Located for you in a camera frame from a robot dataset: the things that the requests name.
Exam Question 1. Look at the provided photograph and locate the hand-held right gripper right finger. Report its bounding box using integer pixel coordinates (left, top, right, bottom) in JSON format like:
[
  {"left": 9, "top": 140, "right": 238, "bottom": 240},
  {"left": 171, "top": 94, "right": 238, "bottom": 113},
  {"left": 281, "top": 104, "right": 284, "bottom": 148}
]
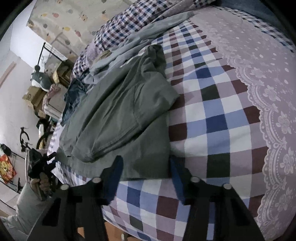
[{"left": 170, "top": 156, "right": 265, "bottom": 241}]

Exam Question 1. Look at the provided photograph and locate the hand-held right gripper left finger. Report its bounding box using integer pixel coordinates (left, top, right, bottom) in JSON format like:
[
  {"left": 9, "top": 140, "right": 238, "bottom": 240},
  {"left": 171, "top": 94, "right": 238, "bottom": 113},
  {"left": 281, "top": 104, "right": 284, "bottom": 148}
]
[{"left": 26, "top": 155, "right": 124, "bottom": 241}]

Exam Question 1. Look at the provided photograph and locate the green t-shirt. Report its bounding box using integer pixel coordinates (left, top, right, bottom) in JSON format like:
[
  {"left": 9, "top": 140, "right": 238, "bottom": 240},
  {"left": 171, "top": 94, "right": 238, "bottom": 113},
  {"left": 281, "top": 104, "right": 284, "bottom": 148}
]
[{"left": 55, "top": 44, "right": 181, "bottom": 181}]

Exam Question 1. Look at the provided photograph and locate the black clothes rack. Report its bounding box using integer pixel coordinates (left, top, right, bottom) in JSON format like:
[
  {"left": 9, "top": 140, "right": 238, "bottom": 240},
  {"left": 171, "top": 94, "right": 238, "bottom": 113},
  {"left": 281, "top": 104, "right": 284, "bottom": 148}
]
[{"left": 37, "top": 42, "right": 79, "bottom": 67}]

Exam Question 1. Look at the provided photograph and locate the person's left hand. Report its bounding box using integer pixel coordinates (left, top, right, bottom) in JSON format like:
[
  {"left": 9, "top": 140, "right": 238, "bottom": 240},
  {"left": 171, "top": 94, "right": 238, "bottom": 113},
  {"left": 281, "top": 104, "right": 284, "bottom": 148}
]
[{"left": 31, "top": 177, "right": 52, "bottom": 197}]

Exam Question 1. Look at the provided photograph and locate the red poster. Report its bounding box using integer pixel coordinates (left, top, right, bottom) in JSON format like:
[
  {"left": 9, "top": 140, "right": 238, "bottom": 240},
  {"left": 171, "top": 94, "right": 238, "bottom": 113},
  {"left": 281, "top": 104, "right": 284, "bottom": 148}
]
[{"left": 0, "top": 154, "right": 18, "bottom": 181}]

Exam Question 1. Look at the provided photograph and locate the bicycle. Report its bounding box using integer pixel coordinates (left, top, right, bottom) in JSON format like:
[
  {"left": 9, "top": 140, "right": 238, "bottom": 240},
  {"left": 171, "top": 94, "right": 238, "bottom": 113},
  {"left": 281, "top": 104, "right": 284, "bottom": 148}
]
[{"left": 20, "top": 111, "right": 58, "bottom": 160}]

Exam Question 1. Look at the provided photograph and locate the white suitcase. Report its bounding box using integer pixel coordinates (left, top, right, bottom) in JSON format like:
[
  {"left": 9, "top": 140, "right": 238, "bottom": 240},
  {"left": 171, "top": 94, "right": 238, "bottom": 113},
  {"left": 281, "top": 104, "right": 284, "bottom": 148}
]
[{"left": 43, "top": 102, "right": 65, "bottom": 118}]

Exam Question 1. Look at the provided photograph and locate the cardboard box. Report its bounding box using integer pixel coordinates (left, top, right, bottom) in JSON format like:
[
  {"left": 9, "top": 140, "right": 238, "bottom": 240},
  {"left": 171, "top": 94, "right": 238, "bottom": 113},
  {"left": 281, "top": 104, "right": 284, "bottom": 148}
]
[
  {"left": 32, "top": 102, "right": 47, "bottom": 116},
  {"left": 22, "top": 86, "right": 45, "bottom": 103}
]

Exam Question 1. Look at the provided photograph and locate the checkered bed sheet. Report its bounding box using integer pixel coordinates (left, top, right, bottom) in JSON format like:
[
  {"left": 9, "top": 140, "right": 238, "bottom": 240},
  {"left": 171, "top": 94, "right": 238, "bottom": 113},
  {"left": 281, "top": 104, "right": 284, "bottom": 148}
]
[{"left": 46, "top": 6, "right": 296, "bottom": 241}]

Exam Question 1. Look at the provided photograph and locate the pink cloth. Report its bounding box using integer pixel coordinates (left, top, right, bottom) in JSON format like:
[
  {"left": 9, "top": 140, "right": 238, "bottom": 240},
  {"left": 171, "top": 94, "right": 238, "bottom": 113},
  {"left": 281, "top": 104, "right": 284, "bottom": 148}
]
[{"left": 42, "top": 83, "right": 62, "bottom": 109}]

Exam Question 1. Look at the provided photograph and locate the dark teal garment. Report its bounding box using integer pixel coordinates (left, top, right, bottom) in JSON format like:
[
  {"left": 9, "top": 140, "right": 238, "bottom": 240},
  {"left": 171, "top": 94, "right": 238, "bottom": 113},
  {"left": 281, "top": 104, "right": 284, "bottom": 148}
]
[{"left": 60, "top": 77, "right": 93, "bottom": 126}]

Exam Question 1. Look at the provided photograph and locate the green and white plush toy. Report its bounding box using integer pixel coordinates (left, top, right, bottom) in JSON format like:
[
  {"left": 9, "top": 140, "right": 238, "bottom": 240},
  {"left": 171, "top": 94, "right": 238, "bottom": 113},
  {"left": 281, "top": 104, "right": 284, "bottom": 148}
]
[{"left": 31, "top": 65, "right": 52, "bottom": 92}]

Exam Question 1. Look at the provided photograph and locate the yellow cloth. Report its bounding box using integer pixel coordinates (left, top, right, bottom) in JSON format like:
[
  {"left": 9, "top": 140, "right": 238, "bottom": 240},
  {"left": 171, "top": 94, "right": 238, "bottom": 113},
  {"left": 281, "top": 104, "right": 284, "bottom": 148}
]
[{"left": 52, "top": 67, "right": 63, "bottom": 84}]

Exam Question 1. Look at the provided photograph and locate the tall brown box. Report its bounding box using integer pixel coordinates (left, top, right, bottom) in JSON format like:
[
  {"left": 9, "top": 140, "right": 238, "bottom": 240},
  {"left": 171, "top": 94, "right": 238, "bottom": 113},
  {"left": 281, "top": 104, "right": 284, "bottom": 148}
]
[{"left": 55, "top": 60, "right": 74, "bottom": 86}]

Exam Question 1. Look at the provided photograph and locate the beige cloth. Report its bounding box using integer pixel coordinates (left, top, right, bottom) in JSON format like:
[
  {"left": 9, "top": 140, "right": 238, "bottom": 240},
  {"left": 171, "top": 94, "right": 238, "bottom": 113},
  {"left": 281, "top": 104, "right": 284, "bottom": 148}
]
[{"left": 96, "top": 50, "right": 111, "bottom": 62}]

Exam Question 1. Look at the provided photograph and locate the light grey garment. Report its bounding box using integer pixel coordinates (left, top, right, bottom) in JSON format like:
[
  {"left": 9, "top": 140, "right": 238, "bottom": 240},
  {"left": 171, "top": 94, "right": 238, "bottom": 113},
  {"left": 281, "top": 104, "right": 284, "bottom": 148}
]
[{"left": 82, "top": 10, "right": 197, "bottom": 85}]

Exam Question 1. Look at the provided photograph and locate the pineapple print curtain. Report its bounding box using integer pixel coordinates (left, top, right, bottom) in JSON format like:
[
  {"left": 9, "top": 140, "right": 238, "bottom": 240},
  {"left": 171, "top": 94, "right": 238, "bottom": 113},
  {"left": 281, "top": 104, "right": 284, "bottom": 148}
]
[{"left": 26, "top": 0, "right": 134, "bottom": 56}]

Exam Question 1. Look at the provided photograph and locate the checkered quilt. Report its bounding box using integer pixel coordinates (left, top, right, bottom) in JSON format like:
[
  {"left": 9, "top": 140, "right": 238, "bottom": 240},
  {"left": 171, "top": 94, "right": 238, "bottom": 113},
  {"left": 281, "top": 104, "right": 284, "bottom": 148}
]
[{"left": 72, "top": 0, "right": 208, "bottom": 80}]

